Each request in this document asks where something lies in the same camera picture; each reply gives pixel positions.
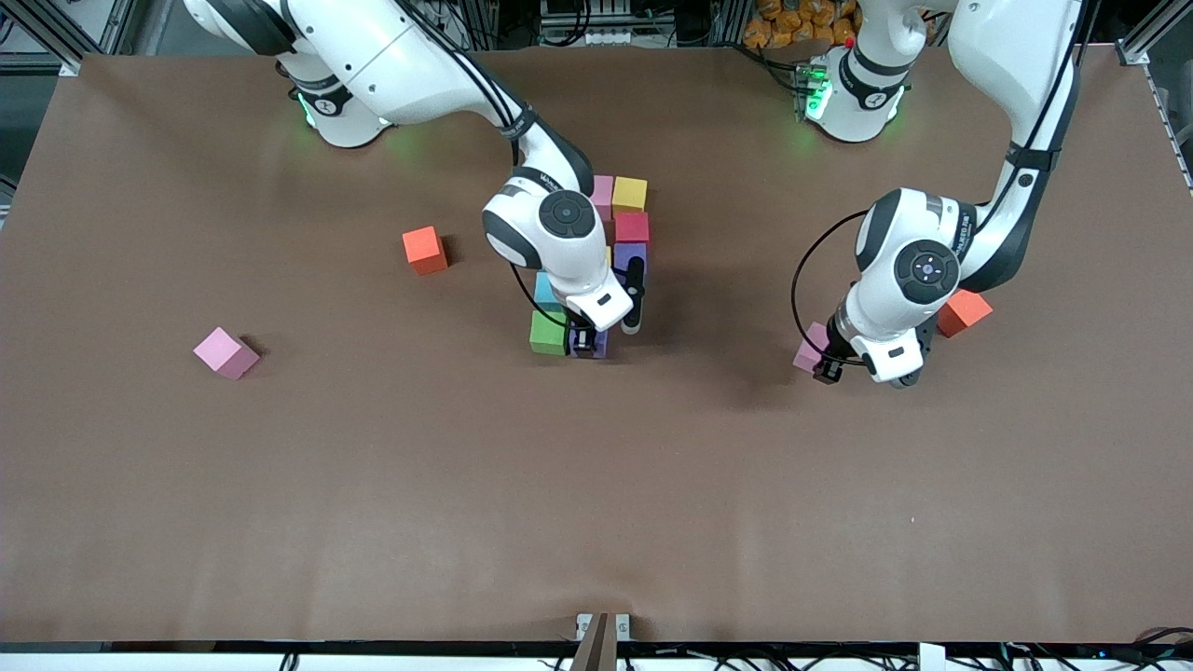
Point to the green foam cube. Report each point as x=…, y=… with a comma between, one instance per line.
x=548, y=333

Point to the orange foam cube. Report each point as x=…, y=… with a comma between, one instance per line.
x=424, y=247
x=967, y=312

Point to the white table edge strip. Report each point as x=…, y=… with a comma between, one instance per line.
x=186, y=662

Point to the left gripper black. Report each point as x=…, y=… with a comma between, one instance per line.
x=828, y=366

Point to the deep pink foam cube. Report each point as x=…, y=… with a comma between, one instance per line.
x=632, y=227

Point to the cyan foam cube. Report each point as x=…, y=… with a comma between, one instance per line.
x=543, y=291

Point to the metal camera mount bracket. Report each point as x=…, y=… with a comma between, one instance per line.
x=601, y=643

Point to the metal equipment rack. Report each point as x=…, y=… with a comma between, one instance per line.
x=606, y=37

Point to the light pink foam cube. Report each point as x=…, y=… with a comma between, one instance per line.
x=604, y=196
x=222, y=349
x=807, y=349

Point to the left white Franka arm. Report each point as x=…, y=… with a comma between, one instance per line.
x=927, y=270

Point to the right white Franka arm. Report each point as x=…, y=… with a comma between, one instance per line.
x=566, y=214

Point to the purple foam cube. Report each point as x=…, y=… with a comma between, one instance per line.
x=602, y=347
x=636, y=252

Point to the orange snack bags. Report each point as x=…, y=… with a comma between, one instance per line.
x=792, y=23

